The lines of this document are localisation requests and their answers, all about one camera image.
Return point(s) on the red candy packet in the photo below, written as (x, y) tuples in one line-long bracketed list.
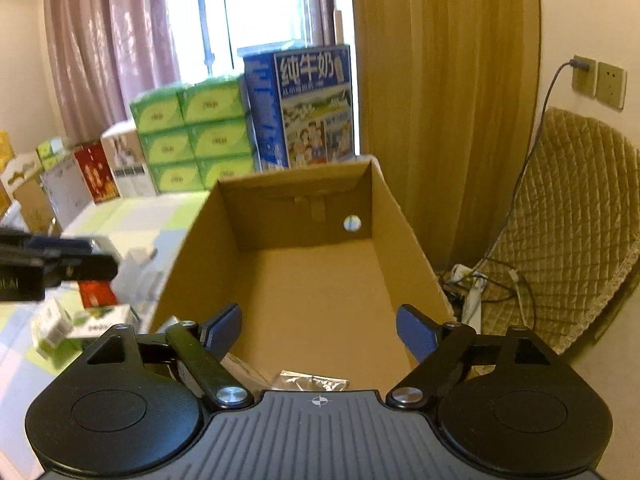
[(96, 294)]

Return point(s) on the clear plastic container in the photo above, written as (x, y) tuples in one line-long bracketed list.
[(294, 381)]

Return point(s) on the brown carton with white handle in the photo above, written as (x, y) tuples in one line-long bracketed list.
[(21, 179)]

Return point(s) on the wall power socket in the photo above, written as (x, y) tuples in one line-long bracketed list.
[(584, 78)]

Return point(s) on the brown cardboard box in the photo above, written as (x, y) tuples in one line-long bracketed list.
[(319, 259)]

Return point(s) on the pink curtain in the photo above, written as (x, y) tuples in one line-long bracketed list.
[(103, 54)]

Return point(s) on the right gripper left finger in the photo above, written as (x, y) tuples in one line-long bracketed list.
[(201, 347)]

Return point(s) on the quilted chair cushion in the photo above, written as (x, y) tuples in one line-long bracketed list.
[(572, 238)]

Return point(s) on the white power strip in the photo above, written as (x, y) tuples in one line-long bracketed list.
[(471, 313)]

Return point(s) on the white product box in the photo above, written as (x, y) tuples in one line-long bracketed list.
[(126, 159)]

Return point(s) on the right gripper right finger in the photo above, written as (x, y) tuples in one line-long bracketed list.
[(439, 350)]

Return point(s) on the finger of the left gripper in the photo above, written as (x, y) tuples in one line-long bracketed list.
[(77, 258)]

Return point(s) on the green white oral box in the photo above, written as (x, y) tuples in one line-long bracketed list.
[(92, 327)]

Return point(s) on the red gift envelope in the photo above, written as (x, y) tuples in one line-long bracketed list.
[(93, 165)]

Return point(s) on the green tissue box pack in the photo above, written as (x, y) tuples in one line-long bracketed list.
[(193, 135)]

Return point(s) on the blue milk carton box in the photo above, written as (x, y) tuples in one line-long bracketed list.
[(301, 105)]

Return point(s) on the checkered tablecloth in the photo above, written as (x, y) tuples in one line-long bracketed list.
[(146, 233)]

